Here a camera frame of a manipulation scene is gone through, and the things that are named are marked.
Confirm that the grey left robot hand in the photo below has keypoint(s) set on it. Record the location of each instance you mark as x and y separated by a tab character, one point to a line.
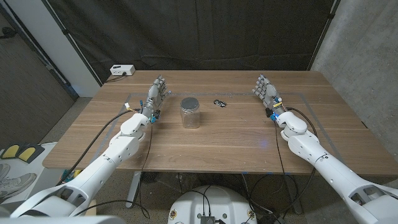
154	96

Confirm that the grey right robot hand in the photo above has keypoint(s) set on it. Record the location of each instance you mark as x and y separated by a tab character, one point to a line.
270	93

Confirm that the clear plastic jar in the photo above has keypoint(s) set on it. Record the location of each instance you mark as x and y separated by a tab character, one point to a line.
190	119

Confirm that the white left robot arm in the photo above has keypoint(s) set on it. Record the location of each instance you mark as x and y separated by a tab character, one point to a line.
93	174

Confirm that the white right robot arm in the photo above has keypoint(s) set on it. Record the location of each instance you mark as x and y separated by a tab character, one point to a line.
329	168

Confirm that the small black toy car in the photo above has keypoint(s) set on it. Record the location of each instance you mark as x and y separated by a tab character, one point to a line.
219	103

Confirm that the white power strip box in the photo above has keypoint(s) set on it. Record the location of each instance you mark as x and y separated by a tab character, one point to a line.
122	69

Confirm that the black backdrop curtain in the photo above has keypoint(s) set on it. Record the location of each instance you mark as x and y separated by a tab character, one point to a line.
202	34

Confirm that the black backdrop stand pole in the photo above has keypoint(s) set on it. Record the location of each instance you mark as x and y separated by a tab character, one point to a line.
325	31
73	43

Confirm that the grey table leg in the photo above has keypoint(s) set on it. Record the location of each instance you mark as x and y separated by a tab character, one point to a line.
133	189

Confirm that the white robot torso base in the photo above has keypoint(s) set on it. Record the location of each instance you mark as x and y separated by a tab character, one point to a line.
224	202

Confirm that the yellow and black foot pedals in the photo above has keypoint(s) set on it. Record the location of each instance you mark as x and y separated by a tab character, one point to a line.
26	153

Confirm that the grey sneaker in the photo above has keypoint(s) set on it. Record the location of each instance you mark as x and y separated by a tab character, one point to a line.
15	183

